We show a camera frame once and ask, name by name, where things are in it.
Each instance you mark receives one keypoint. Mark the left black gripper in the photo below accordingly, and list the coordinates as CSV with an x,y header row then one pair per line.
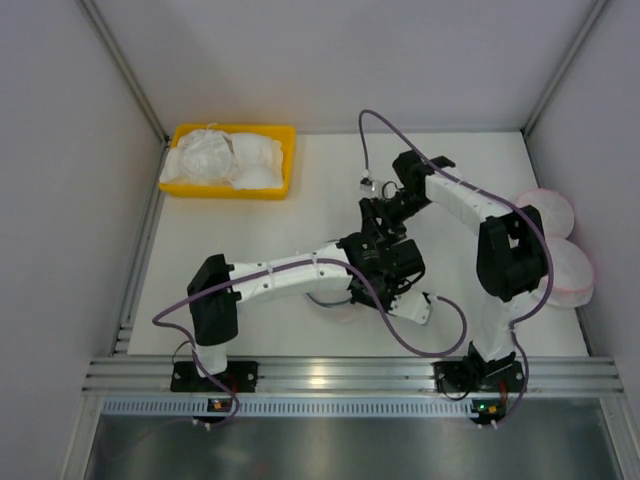
x,y
373,288

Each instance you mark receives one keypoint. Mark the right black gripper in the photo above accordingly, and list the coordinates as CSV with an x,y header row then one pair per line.
x,y
376,209

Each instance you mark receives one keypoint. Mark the clear mesh laundry bag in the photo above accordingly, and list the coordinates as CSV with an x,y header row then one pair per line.
x,y
333,309

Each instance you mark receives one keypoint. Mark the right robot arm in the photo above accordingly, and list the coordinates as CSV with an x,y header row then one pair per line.
x,y
511,255

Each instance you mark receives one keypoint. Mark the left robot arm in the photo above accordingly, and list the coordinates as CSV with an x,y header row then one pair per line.
x,y
270,280

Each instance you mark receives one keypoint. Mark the upper pink-trimmed laundry bag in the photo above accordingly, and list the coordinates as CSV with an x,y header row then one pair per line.
x,y
557,213

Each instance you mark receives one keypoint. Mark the pink-trimmed laundry bag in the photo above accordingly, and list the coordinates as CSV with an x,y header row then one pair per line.
x,y
574,274
557,213

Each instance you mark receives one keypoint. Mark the lower pink-trimmed laundry bag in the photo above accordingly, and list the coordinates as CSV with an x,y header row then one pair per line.
x,y
574,274

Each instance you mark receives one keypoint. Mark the yellow plastic bin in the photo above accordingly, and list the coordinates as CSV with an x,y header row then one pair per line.
x,y
285,134

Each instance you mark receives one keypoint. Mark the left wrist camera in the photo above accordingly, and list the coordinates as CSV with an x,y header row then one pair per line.
x,y
413,305

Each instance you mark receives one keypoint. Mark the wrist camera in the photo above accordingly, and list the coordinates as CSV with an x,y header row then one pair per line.
x,y
413,305
366,183

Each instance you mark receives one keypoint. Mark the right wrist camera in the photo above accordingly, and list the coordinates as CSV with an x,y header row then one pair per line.
x,y
366,183

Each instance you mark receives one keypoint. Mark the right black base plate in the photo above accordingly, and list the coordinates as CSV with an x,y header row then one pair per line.
x,y
474,375

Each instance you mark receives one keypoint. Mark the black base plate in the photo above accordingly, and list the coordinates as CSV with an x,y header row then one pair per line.
x,y
240,377
474,375

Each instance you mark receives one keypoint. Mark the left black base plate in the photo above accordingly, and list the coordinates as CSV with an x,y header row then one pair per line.
x,y
240,377

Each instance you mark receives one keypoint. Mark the aluminium front rail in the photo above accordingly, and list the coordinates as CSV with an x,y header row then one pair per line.
x,y
560,377

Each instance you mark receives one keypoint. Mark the right aluminium frame post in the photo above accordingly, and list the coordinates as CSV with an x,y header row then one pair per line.
x,y
569,54

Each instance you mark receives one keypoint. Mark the aluminium frame post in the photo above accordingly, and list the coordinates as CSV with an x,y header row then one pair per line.
x,y
569,54
98,23

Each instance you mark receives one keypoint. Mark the slotted white cable duct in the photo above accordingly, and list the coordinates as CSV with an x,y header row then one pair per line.
x,y
323,407

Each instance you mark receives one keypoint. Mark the left aluminium frame post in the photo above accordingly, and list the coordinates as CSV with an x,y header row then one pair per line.
x,y
98,23

